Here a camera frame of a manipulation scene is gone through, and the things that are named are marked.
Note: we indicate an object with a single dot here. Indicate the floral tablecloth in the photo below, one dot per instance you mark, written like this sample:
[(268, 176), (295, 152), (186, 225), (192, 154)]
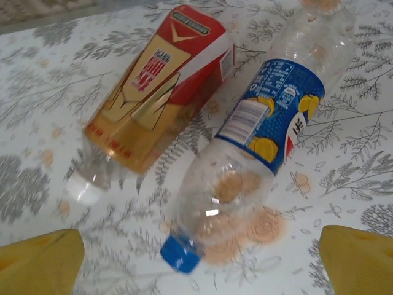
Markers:
[(353, 184)]

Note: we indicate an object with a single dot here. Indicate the blue label cola bottle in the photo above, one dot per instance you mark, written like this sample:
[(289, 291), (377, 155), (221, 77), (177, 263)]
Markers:
[(276, 116)]

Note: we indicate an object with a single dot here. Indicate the red gold label bottle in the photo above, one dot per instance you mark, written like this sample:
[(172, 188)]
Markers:
[(159, 86)]

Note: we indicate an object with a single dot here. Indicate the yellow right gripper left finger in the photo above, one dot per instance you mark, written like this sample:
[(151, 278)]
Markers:
[(37, 267)]

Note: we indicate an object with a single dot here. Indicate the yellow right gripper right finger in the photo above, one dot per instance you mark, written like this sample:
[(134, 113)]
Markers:
[(362, 267)]

